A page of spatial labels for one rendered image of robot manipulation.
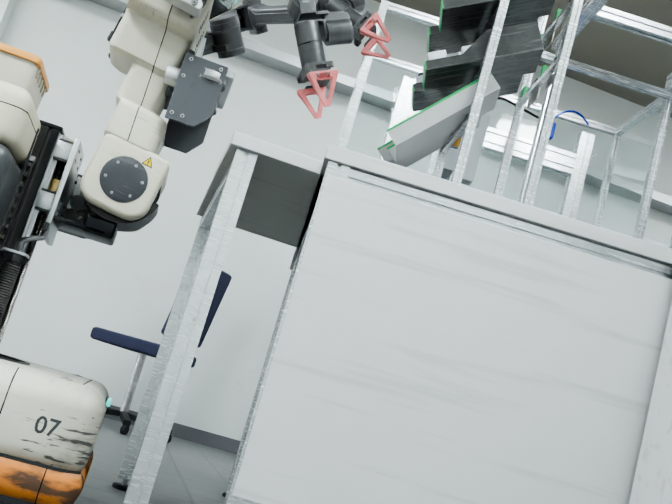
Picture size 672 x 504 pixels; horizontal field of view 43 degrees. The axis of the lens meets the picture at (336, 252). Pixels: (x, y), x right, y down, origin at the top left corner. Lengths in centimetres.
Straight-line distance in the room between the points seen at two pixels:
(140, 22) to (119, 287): 341
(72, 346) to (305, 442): 381
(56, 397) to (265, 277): 379
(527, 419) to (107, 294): 394
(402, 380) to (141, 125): 82
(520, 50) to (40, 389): 129
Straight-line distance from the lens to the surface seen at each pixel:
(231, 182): 180
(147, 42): 209
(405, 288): 167
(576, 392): 175
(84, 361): 535
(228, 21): 236
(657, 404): 175
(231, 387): 538
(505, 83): 230
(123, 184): 196
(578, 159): 382
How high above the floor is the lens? 35
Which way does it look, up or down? 11 degrees up
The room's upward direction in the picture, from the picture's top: 16 degrees clockwise
